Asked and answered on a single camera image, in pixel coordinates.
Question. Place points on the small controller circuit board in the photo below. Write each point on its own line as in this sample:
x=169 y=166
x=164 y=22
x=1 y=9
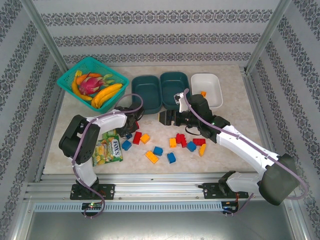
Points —
x=92 y=205
x=228 y=207

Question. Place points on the small yellow toy fruit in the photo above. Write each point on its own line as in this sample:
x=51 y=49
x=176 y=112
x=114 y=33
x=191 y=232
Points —
x=78 y=73

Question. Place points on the aluminium frame post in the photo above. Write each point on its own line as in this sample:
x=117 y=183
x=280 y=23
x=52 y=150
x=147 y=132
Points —
x=43 y=33
x=268 y=35

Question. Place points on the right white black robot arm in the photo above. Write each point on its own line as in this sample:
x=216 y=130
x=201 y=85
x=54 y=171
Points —
x=240 y=145

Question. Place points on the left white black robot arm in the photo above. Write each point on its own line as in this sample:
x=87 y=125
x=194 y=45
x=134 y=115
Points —
x=112 y=123

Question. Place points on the orange square lego brick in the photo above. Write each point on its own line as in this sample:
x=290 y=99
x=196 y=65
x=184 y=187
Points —
x=203 y=94

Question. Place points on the orange toy carrot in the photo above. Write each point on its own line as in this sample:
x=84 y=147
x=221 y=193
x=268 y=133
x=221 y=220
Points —
x=81 y=79

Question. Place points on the white plastic container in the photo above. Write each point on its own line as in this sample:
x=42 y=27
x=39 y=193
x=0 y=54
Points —
x=210 y=85

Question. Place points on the blue lego brick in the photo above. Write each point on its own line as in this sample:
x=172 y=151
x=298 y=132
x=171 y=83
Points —
x=158 y=150
x=171 y=157
x=191 y=146
x=126 y=145

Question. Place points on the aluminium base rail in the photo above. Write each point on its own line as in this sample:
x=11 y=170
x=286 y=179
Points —
x=155 y=186

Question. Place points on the yellow wedge lego brick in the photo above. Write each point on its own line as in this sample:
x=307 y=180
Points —
x=202 y=150

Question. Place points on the teal mesh plastic basket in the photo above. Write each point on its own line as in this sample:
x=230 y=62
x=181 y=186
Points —
x=116 y=100

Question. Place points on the green yellow candy bag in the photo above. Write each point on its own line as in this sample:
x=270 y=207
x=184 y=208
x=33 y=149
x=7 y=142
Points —
x=110 y=152

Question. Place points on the long red lego brick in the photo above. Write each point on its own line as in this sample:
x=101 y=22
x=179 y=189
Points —
x=199 y=141

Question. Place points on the yellow orange banana bunch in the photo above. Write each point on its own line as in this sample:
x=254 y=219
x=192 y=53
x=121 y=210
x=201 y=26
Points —
x=107 y=93

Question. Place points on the pink toy dragon fruit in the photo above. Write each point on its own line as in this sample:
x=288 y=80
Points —
x=90 y=86

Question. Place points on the thin yellow toy banana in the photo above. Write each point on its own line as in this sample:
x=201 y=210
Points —
x=74 y=87

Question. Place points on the dark teal plastic container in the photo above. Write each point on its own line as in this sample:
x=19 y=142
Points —
x=145 y=95
x=172 y=85

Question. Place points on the aluminium side rail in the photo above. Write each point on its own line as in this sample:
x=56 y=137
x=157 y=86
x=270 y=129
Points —
x=47 y=140
x=252 y=100

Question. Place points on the long yellow lego brick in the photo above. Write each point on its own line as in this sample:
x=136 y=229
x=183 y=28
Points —
x=152 y=157

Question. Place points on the small green snack packet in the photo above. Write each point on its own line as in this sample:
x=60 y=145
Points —
x=110 y=135

